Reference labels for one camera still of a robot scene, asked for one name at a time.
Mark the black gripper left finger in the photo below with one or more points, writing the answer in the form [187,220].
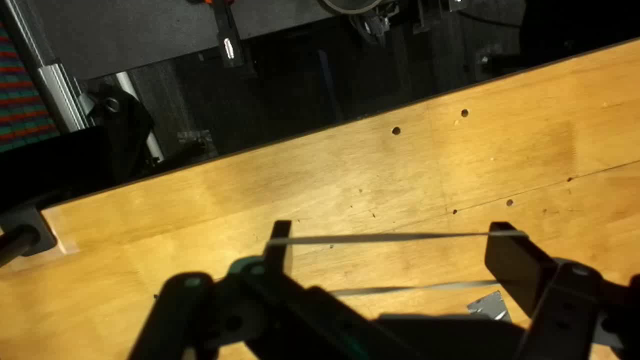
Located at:
[280,312]

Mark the black bracket clamp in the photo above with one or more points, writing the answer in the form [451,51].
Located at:
[122,127]

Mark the thin elastic band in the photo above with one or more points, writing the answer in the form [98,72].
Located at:
[400,236]

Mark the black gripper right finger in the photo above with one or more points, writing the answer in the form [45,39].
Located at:
[526,266]

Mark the colourful woven panel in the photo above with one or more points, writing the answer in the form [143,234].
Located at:
[16,100]

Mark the aluminium profile rail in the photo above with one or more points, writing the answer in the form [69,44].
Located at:
[56,81]

